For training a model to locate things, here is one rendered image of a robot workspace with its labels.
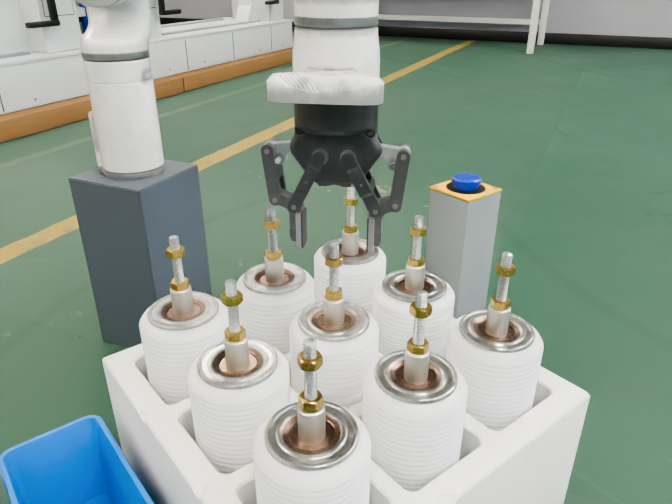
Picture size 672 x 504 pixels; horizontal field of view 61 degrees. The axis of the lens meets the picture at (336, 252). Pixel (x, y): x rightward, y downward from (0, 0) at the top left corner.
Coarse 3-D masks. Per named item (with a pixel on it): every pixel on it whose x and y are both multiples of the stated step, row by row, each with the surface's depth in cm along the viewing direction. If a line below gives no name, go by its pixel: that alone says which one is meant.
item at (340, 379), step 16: (304, 336) 58; (368, 336) 59; (320, 352) 57; (336, 352) 57; (352, 352) 57; (368, 352) 59; (320, 368) 58; (336, 368) 58; (352, 368) 58; (320, 384) 59; (336, 384) 59; (352, 384) 59; (336, 400) 60; (352, 400) 60
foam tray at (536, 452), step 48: (144, 384) 63; (144, 432) 59; (192, 432) 60; (480, 432) 56; (528, 432) 56; (576, 432) 62; (144, 480) 67; (192, 480) 51; (240, 480) 51; (384, 480) 51; (432, 480) 51; (480, 480) 51; (528, 480) 58
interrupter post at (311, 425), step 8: (320, 408) 44; (304, 416) 44; (312, 416) 44; (320, 416) 44; (304, 424) 44; (312, 424) 44; (320, 424) 45; (304, 432) 45; (312, 432) 45; (320, 432) 45; (304, 440) 45; (312, 440) 45; (320, 440) 45
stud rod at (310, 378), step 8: (304, 344) 42; (312, 344) 42; (304, 352) 42; (312, 352) 42; (304, 376) 43; (312, 376) 43; (304, 384) 44; (312, 384) 43; (304, 392) 44; (312, 392) 44
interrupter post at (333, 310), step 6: (324, 300) 59; (330, 300) 59; (336, 300) 59; (342, 300) 59; (324, 306) 60; (330, 306) 59; (336, 306) 59; (342, 306) 59; (324, 312) 60; (330, 312) 59; (336, 312) 59; (342, 312) 60; (324, 318) 60; (330, 318) 60; (336, 318) 59; (342, 318) 60; (330, 324) 60; (336, 324) 60; (342, 324) 60
